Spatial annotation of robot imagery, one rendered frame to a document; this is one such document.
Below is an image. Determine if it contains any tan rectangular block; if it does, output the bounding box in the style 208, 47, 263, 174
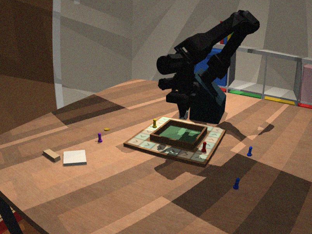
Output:
43, 148, 61, 162

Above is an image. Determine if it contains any grey die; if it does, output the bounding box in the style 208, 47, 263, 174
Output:
179, 111, 189, 120

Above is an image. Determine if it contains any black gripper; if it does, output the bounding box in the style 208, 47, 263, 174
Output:
166, 72, 200, 118

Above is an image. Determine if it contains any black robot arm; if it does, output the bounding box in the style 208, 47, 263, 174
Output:
156, 10, 260, 91

